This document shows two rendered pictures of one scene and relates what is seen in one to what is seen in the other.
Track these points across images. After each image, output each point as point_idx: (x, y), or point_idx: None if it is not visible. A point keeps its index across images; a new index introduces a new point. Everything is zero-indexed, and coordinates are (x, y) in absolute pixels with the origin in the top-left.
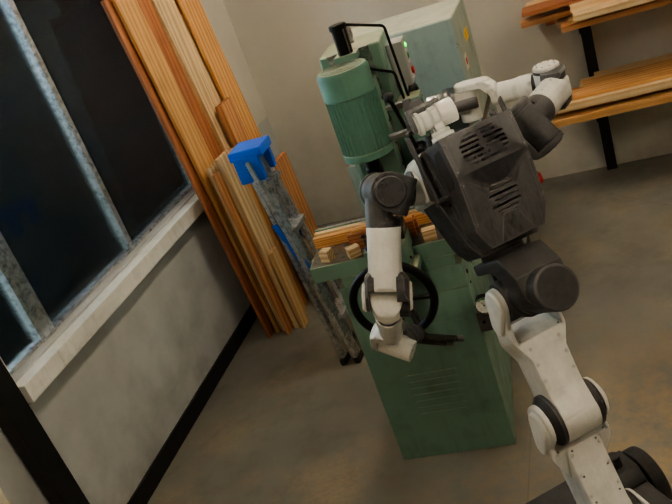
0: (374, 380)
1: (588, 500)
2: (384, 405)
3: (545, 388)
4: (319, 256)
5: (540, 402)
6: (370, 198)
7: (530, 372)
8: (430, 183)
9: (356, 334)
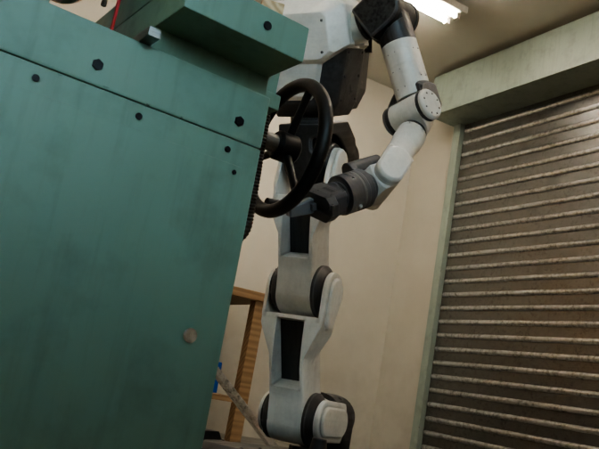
0: (221, 345)
1: (318, 378)
2: (205, 426)
3: (328, 254)
4: (283, 12)
5: (330, 269)
6: (413, 15)
7: (321, 241)
8: None
9: (247, 212)
